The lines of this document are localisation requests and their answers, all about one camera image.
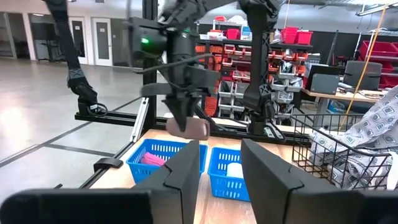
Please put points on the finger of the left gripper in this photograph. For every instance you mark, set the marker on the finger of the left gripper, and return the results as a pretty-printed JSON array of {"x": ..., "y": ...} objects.
[
  {"x": 178, "y": 112},
  {"x": 191, "y": 105}
]

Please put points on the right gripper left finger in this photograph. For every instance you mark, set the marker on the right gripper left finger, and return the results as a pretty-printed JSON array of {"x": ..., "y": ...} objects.
[{"x": 177, "y": 193}]

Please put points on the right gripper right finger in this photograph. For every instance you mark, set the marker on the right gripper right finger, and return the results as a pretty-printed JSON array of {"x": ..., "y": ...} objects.
[{"x": 270, "y": 193}]

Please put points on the tan bandage roll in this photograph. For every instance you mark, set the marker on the tan bandage roll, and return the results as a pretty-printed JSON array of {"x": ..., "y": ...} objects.
[{"x": 199, "y": 129}]

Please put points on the white plastic bottle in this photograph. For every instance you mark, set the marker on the white plastic bottle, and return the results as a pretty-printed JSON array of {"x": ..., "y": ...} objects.
[{"x": 235, "y": 170}]

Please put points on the pink bandage roll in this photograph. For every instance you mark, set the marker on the pink bandage roll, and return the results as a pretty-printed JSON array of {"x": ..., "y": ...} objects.
[{"x": 152, "y": 159}]

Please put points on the grey patterned hospital gown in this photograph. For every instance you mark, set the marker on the grey patterned hospital gown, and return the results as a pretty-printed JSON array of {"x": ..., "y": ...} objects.
[{"x": 367, "y": 133}]

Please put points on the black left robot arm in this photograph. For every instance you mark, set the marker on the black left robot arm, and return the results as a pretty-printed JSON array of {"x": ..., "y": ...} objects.
[{"x": 259, "y": 62}]

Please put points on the blue plastic basket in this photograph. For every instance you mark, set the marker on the blue plastic basket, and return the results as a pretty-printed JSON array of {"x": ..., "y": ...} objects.
[
  {"x": 140, "y": 174},
  {"x": 224, "y": 186}
]

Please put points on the shelf with red bins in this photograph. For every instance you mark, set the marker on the shelf with red bins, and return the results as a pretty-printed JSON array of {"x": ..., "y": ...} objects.
[{"x": 236, "y": 56}]

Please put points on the black table clamp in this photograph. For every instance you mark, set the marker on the black table clamp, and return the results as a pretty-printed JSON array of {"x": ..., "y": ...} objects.
[{"x": 108, "y": 163}]

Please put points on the wooden desk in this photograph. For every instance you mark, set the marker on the wooden desk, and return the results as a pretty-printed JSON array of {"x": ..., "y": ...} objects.
[{"x": 342, "y": 95}]

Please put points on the grey office chair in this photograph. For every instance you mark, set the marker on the grey office chair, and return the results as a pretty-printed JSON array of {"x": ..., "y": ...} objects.
[{"x": 362, "y": 74}]

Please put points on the rack with red crates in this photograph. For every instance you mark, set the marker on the rack with red crates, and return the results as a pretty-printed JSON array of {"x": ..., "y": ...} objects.
[{"x": 385, "y": 59}]

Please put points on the silver aluminium rail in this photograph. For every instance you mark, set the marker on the silver aluminium rail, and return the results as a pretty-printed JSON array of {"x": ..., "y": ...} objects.
[{"x": 139, "y": 121}]

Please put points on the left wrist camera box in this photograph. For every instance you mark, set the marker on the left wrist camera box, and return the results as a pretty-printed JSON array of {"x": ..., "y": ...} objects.
[{"x": 146, "y": 40}]

